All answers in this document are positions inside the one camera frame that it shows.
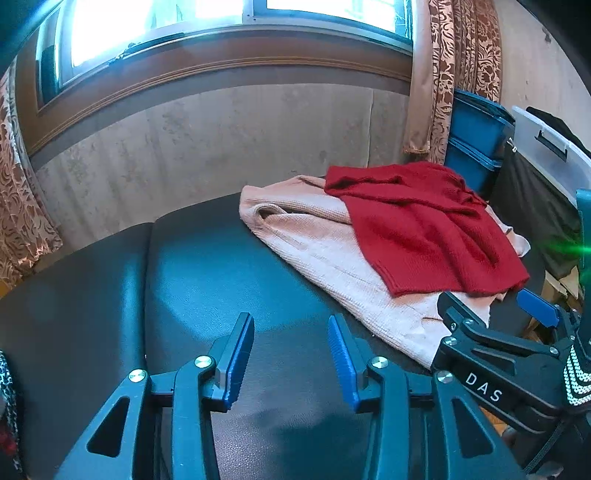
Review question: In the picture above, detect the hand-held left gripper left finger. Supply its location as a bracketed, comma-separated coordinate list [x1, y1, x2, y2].
[53, 312, 256, 480]

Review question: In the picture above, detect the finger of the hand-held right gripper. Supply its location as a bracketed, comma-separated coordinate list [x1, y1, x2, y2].
[436, 291, 492, 344]
[516, 288, 583, 356]

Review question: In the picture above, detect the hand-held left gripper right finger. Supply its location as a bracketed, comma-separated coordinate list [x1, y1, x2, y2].
[327, 315, 527, 480]

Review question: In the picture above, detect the red knit sweater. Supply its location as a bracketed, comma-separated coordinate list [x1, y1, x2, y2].
[323, 161, 531, 298]

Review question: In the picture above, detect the pink knit sweater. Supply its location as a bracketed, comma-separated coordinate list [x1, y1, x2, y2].
[239, 174, 532, 370]

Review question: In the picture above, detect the cardboard box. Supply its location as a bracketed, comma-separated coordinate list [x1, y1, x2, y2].
[524, 268, 583, 340]

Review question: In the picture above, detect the blue storage box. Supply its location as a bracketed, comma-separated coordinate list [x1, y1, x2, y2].
[444, 137, 504, 197]
[450, 89, 515, 160]

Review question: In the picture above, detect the clear storage box white lid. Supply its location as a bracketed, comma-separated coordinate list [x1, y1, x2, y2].
[489, 105, 591, 282]

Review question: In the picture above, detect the dark cloth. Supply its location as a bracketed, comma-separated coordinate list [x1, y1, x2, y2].
[526, 107, 591, 158]

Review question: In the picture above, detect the brown floral curtain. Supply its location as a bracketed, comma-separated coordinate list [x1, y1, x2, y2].
[0, 60, 64, 289]
[403, 0, 503, 167]

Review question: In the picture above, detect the wooden framed window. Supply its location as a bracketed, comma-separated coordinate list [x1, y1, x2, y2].
[34, 0, 414, 109]

